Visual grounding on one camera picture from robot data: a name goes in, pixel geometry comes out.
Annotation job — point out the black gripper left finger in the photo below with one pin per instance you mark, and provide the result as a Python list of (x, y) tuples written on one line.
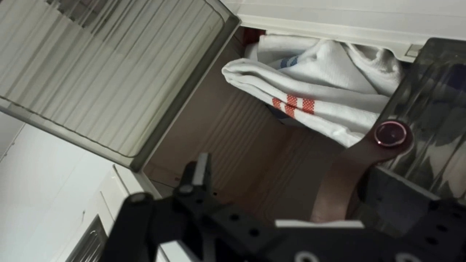
[(201, 169)]

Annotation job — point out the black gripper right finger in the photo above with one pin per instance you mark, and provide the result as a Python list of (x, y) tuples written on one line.
[(388, 194)]

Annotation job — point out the tinted ribbed cabinet door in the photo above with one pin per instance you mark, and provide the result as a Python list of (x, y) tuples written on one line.
[(107, 73), (437, 96)]

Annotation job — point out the white stackable cabinet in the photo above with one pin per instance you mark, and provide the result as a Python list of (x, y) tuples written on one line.
[(292, 26)]

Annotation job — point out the crumpled white towel red stripes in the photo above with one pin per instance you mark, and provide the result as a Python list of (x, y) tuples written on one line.
[(330, 117)]

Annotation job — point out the crumpled white towel blue mark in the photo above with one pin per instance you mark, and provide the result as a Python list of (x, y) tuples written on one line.
[(340, 58)]

